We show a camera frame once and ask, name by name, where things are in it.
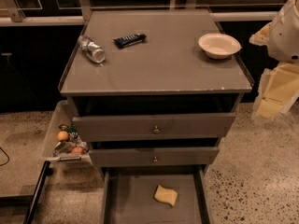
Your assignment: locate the white paper bowl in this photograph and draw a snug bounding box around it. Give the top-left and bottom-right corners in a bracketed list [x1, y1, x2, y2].
[198, 34, 241, 60]

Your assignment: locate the red apple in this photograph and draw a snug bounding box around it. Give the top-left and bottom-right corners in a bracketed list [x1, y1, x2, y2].
[71, 147, 85, 154]

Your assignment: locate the green snack bag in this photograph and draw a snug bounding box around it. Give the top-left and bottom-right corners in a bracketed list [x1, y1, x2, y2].
[59, 124, 78, 141]

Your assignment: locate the black floor cable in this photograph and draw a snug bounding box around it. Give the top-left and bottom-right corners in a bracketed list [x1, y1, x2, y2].
[0, 147, 10, 167]

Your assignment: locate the grey middle drawer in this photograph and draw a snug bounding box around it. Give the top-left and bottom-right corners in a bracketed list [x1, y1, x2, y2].
[89, 147, 219, 167]

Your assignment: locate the grey drawer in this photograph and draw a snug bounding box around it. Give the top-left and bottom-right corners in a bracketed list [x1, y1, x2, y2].
[89, 147, 219, 167]
[72, 113, 235, 142]
[100, 166, 214, 224]

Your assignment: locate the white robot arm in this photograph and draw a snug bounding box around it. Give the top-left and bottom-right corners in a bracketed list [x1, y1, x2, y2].
[249, 0, 299, 119]

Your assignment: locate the clear plastic storage bin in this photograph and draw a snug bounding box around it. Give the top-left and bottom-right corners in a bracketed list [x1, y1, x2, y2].
[43, 100, 91, 165]

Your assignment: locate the metal railing frame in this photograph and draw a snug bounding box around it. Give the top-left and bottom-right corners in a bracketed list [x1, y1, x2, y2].
[0, 0, 287, 27]

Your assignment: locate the grey bottom drawer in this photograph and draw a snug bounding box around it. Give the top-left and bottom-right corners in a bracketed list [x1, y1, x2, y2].
[100, 166, 214, 224]

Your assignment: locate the grey top drawer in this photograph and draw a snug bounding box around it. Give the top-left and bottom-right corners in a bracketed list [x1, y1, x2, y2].
[72, 113, 235, 142]

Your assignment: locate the black metal bar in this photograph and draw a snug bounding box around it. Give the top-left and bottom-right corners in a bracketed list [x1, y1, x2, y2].
[22, 161, 50, 224]

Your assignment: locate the grey drawer cabinet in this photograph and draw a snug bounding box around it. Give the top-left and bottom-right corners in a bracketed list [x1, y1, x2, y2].
[58, 8, 255, 224]

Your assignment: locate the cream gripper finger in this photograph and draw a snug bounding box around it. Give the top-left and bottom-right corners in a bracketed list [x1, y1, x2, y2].
[249, 23, 271, 46]
[253, 62, 299, 119]

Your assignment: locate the yellow sponge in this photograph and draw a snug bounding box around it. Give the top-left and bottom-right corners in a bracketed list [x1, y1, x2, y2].
[154, 185, 178, 207]

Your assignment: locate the dark blue snack bar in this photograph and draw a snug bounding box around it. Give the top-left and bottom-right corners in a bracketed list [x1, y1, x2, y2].
[113, 34, 147, 49]

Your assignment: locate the orange fruit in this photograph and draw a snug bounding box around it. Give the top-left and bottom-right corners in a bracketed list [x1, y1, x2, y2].
[57, 131, 68, 141]

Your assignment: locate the silver foil snack packet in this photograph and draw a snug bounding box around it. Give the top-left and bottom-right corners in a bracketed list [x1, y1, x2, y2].
[53, 141, 73, 156]

